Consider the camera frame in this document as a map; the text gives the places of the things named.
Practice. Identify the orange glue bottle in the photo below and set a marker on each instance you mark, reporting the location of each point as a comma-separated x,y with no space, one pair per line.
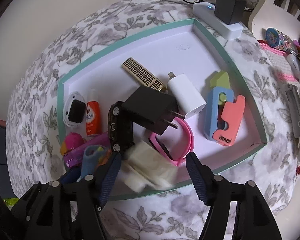
92,120

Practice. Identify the gold patterned lighter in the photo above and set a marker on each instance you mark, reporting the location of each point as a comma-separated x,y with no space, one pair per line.
142,76

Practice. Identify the pink watch band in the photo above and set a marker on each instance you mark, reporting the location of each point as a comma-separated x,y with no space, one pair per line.
176,145

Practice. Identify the white earbud case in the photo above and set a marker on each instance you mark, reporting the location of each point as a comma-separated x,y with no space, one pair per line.
293,62

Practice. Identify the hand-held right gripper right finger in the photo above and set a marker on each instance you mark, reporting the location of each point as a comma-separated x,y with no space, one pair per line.
198,180

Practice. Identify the teal shallow box tray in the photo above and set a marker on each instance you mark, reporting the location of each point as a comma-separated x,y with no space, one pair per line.
165,52

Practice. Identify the metal wristwatch colourful face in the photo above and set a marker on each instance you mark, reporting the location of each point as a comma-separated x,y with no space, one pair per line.
277,40

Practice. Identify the cream plastic comb piece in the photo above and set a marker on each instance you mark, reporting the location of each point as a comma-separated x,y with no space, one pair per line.
150,170

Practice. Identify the pink puppy toy figure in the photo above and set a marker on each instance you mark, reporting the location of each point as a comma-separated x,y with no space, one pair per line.
72,142

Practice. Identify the pink white knit mat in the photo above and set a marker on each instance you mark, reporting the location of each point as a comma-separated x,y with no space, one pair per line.
277,62

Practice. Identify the large blue pink toy knife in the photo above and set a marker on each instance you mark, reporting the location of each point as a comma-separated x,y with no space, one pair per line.
225,115

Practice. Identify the white power strip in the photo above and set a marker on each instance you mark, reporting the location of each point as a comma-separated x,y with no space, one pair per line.
217,21

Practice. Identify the black power adapter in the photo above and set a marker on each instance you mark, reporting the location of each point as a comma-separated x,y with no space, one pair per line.
228,6

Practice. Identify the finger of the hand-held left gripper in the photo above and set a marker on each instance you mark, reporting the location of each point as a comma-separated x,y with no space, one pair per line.
68,177

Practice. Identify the silver metal clip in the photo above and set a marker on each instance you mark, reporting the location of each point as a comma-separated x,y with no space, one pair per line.
293,105

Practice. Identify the black charger plug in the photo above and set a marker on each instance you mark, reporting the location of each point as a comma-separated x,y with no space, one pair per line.
150,113

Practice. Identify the purple plastic toy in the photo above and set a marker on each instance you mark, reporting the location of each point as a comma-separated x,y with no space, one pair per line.
85,150

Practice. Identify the white smartwatch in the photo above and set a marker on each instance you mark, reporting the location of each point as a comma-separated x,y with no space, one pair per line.
73,111

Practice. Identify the yellow green plastic item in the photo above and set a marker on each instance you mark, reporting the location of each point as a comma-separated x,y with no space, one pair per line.
11,201

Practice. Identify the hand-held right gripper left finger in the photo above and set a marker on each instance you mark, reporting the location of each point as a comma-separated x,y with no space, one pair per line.
110,180

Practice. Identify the white charger plug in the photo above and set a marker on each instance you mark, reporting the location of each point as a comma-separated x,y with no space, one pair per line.
187,97

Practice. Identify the white carved headboard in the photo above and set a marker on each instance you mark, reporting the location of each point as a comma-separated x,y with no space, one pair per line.
267,5

